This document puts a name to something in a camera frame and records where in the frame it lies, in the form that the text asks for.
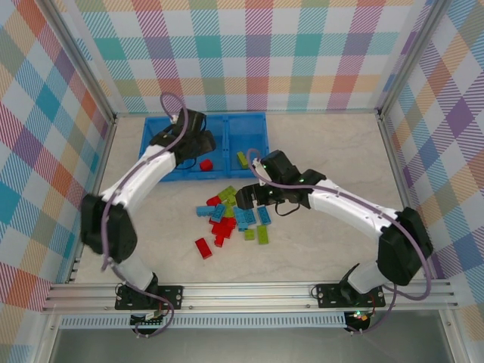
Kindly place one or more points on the red lego brick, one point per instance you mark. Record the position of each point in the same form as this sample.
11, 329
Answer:
230, 222
206, 165
203, 249
220, 240
215, 200
221, 229

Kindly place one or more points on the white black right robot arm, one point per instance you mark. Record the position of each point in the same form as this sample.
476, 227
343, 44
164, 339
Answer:
351, 208

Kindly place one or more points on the lime green lego plate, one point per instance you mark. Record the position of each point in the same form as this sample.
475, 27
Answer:
227, 193
263, 234

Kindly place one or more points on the grey metal shelf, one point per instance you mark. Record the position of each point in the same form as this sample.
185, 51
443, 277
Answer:
246, 348

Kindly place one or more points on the blue lego brick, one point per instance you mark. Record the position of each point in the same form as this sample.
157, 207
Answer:
244, 226
219, 214
205, 211
244, 215
264, 216

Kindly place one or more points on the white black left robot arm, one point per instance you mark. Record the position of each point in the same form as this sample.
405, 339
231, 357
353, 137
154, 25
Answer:
128, 181

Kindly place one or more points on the wide aluminium base rail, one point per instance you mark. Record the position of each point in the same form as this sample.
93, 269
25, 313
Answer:
246, 296

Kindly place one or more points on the lime green square lego brick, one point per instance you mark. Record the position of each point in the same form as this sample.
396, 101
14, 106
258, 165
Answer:
249, 234

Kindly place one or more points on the small circuit board with lights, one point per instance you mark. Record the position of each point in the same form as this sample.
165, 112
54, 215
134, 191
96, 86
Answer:
359, 316

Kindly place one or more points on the small green circuit board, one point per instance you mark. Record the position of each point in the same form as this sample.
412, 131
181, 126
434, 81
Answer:
149, 317

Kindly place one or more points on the aluminium frame post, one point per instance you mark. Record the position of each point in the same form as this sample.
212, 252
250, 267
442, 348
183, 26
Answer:
84, 60
410, 56

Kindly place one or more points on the aluminium frame rail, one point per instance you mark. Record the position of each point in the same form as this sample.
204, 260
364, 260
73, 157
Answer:
395, 162

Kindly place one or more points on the blue plastic storage bin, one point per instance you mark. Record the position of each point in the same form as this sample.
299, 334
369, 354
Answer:
153, 126
217, 125
249, 128

